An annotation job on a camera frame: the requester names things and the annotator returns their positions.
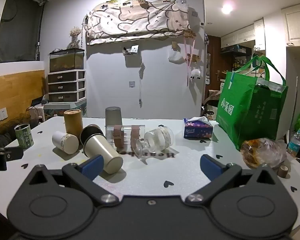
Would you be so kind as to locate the white paper cup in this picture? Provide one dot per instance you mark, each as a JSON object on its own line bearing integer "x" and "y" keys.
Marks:
{"x": 64, "y": 142}

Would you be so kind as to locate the white upper cabinet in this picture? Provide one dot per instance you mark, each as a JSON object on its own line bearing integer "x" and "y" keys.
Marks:
{"x": 296, "y": 23}

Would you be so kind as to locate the printed cartoon cloth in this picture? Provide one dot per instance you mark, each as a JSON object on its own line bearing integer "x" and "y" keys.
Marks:
{"x": 137, "y": 18}

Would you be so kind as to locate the green tin can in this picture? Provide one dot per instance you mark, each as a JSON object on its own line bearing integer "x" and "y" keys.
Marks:
{"x": 24, "y": 137}

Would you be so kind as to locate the grey frosted cup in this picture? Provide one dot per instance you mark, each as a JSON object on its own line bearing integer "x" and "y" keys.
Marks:
{"x": 113, "y": 116}

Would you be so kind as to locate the clear water bottle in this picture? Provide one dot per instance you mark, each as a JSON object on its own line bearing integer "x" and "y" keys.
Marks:
{"x": 295, "y": 143}

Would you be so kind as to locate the ceiling light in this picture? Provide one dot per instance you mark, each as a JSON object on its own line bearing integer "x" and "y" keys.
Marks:
{"x": 227, "y": 9}

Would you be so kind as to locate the dried flower bouquet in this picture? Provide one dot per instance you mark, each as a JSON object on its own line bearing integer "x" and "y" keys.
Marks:
{"x": 75, "y": 35}

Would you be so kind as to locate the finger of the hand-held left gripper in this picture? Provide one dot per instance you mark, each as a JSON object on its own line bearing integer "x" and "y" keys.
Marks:
{"x": 15, "y": 153}

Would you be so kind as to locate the brown cardboard cylinder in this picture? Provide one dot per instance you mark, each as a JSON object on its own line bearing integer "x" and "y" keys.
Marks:
{"x": 73, "y": 123}

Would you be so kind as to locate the white plush toy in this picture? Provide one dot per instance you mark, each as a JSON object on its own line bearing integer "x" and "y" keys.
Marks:
{"x": 195, "y": 73}

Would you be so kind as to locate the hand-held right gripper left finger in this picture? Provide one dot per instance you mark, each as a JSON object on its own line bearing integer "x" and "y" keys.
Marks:
{"x": 92, "y": 168}

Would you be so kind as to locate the beige cup with black rim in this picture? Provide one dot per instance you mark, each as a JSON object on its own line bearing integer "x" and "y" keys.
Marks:
{"x": 102, "y": 152}

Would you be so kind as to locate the white hanging bag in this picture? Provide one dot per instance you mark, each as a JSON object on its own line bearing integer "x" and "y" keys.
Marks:
{"x": 176, "y": 55}

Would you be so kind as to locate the glass fish tank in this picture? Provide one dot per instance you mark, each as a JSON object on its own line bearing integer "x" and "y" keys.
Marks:
{"x": 66, "y": 61}

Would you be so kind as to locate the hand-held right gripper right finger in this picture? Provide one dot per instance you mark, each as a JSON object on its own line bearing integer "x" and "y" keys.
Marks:
{"x": 211, "y": 167}

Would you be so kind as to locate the dark window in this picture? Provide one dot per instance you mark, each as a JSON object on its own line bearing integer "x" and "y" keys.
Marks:
{"x": 20, "y": 30}

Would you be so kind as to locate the purple floral tissue box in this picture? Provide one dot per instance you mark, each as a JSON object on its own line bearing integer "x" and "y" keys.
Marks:
{"x": 197, "y": 130}

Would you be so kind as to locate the clear glass jar lying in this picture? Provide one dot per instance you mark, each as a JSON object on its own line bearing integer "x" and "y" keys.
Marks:
{"x": 156, "y": 140}

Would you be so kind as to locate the black round lid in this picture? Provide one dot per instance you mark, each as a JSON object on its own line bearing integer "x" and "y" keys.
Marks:
{"x": 90, "y": 131}

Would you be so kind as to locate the small brown cylinder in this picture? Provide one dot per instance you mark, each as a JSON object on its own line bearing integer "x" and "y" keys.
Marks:
{"x": 283, "y": 171}

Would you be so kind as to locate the plastic bag of bread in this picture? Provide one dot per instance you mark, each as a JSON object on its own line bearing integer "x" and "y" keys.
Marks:
{"x": 262, "y": 152}

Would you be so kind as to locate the green shopping bag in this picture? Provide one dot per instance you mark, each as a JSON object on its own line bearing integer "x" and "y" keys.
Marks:
{"x": 250, "y": 112}

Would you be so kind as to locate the white plastic drawer unit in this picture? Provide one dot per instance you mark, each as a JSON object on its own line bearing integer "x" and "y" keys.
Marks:
{"x": 66, "y": 86}

